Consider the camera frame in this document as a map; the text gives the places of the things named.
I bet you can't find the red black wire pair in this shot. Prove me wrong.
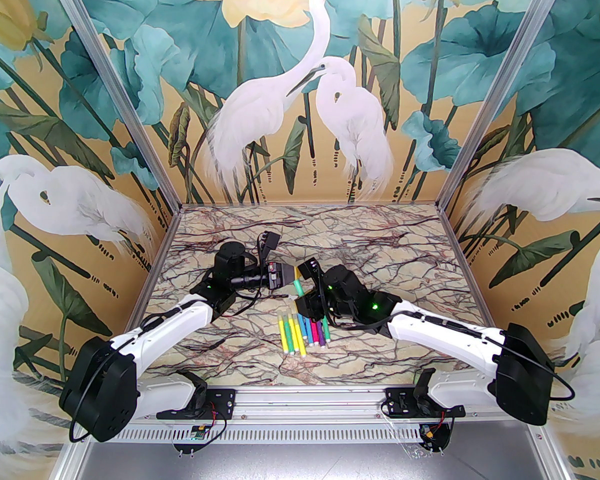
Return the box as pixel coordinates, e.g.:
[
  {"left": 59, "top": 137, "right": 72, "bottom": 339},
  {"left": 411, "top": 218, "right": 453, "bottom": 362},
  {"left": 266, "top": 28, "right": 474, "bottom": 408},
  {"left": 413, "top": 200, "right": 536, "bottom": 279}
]
[
  {"left": 202, "top": 403, "right": 228, "bottom": 441},
  {"left": 429, "top": 408, "right": 456, "bottom": 435}
]

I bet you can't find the black bracket with yellow connector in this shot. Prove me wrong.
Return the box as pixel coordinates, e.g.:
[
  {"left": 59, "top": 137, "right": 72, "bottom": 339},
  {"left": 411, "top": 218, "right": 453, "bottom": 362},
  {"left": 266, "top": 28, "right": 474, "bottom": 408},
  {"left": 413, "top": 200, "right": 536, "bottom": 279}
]
[{"left": 419, "top": 423, "right": 453, "bottom": 454}]

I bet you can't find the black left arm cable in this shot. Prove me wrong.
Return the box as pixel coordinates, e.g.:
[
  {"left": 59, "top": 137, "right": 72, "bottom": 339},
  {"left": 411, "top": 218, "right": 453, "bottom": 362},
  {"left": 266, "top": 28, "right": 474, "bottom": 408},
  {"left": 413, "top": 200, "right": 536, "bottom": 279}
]
[{"left": 69, "top": 230, "right": 281, "bottom": 444}]

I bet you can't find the aluminium frame post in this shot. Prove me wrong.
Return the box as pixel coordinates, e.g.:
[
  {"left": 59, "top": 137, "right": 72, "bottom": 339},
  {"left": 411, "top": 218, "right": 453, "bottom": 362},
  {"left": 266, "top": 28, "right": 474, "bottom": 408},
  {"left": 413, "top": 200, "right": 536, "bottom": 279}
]
[
  {"left": 45, "top": 0, "right": 183, "bottom": 211},
  {"left": 437, "top": 0, "right": 571, "bottom": 211}
]

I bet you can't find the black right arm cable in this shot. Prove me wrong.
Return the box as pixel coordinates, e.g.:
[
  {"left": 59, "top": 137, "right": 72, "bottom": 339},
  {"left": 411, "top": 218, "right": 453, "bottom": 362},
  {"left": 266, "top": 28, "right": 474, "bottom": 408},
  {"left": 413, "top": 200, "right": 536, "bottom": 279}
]
[{"left": 325, "top": 278, "right": 576, "bottom": 404}]

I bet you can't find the white vented metal plate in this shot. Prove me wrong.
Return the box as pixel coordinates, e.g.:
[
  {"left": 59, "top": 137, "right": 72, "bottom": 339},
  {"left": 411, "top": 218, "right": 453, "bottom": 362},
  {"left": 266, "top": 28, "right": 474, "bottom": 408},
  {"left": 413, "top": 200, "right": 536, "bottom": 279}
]
[{"left": 87, "top": 425, "right": 426, "bottom": 445}]

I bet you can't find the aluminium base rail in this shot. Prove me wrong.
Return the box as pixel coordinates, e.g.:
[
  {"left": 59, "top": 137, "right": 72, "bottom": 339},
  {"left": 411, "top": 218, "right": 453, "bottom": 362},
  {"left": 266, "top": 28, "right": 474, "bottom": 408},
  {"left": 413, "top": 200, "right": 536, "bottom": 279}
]
[{"left": 77, "top": 387, "right": 538, "bottom": 424}]

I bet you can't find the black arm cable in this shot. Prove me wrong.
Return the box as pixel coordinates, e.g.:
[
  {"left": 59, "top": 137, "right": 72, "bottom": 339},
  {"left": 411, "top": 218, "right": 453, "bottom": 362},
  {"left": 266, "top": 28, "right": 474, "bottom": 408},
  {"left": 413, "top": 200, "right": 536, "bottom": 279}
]
[
  {"left": 69, "top": 230, "right": 281, "bottom": 444},
  {"left": 325, "top": 278, "right": 576, "bottom": 404}
]

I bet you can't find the grey metal sheet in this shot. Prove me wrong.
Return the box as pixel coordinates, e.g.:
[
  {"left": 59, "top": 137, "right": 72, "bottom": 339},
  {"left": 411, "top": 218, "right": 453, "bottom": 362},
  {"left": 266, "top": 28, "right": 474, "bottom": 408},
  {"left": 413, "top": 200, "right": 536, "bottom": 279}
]
[{"left": 65, "top": 443, "right": 546, "bottom": 480}]

